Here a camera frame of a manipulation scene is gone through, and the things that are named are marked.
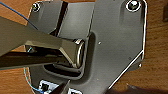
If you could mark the small white connector box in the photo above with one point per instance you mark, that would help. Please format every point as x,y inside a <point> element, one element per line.
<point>75,90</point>
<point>45,86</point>

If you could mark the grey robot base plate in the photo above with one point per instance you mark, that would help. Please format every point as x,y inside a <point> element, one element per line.
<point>116,43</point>

